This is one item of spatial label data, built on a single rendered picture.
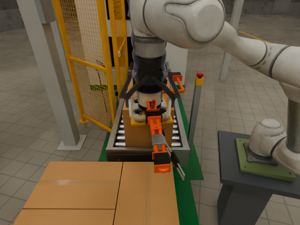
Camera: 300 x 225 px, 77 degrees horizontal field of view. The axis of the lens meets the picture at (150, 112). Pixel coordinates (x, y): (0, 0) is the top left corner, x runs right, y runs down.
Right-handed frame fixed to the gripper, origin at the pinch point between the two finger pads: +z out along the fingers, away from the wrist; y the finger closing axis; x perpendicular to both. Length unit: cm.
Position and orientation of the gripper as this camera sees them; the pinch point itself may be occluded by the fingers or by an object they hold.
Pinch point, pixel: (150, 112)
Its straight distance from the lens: 67.4
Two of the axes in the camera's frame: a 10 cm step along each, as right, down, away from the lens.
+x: 0.0, 5.4, -8.4
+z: 0.0, 8.4, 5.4
